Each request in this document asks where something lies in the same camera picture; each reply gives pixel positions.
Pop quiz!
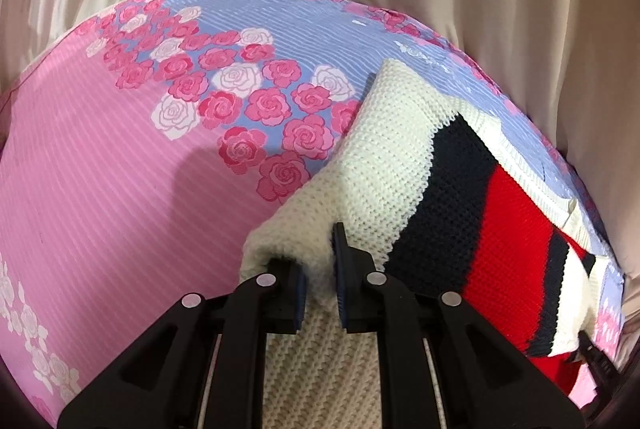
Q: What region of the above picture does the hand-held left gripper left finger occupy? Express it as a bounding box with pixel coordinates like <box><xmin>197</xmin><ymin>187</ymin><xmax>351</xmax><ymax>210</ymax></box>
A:
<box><xmin>58</xmin><ymin>257</ymin><xmax>307</xmax><ymax>429</ymax></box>

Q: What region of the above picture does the cream striped knit sweater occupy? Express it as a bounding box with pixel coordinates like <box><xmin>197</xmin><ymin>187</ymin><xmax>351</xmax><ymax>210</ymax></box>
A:
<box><xmin>239</xmin><ymin>57</ymin><xmax>613</xmax><ymax>429</ymax></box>

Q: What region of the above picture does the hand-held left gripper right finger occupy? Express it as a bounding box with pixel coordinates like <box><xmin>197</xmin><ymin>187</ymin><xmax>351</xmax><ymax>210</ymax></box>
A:
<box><xmin>330</xmin><ymin>222</ymin><xmax>586</xmax><ymax>429</ymax></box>

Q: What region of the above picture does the pink floral bed sheet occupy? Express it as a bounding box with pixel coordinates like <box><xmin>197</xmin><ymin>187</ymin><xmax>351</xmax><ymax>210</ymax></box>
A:
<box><xmin>0</xmin><ymin>0</ymin><xmax>628</xmax><ymax>429</ymax></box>

